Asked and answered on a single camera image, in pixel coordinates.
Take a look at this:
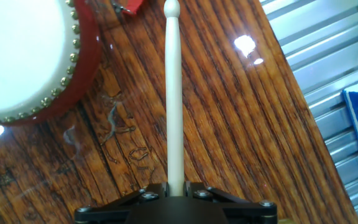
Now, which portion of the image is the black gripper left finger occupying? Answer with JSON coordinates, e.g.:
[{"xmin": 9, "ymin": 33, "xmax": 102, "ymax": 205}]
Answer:
[{"xmin": 74, "ymin": 182, "xmax": 169, "ymax": 224}]

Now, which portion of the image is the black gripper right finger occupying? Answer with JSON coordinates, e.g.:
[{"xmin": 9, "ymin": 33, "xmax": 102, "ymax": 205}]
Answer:
[{"xmin": 184, "ymin": 181, "xmax": 278, "ymax": 224}]

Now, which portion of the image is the light wooden drumstick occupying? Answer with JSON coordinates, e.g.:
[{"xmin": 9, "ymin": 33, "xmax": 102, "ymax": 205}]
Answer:
[{"xmin": 163, "ymin": 0, "xmax": 186, "ymax": 197}]

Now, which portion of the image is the red drum white head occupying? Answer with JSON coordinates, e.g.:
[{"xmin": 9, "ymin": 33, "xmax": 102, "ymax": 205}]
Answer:
[{"xmin": 0, "ymin": 0, "xmax": 103, "ymax": 127}]

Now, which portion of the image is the brown wooden board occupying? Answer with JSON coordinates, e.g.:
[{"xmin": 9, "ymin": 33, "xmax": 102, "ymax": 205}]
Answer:
[{"xmin": 0, "ymin": 0, "xmax": 358, "ymax": 224}]

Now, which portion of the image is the red drum strap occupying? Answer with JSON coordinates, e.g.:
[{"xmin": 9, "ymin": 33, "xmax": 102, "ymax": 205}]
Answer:
[{"xmin": 112, "ymin": 0, "xmax": 144, "ymax": 16}]

